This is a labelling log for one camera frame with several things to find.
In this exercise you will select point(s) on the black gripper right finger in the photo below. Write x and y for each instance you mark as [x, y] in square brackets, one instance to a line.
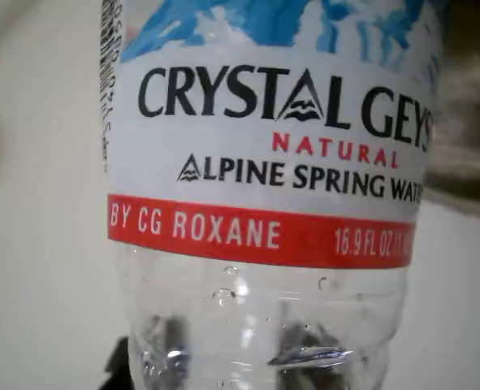
[304, 337]

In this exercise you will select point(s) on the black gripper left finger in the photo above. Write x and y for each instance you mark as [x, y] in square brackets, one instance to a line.
[118, 365]

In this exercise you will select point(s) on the clear plastic water bottle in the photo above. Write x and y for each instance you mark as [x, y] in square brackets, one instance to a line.
[264, 183]

